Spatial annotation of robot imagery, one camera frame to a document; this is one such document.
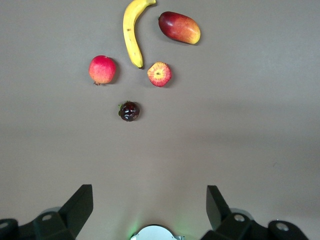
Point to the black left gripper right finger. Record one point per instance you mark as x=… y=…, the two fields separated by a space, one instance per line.
x=225 y=220

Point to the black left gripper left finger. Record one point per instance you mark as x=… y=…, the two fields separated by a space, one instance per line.
x=72 y=215

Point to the red yellow apple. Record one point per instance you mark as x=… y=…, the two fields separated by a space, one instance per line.
x=159 y=74

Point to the yellow banana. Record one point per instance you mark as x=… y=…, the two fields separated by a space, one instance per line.
x=130 y=37

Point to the table cover mat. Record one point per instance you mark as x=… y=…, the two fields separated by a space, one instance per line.
x=225 y=137

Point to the dark purple mangosteen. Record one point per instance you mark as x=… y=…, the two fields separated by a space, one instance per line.
x=129 y=111

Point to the red yellow mango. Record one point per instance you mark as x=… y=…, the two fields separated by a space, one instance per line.
x=178 y=27

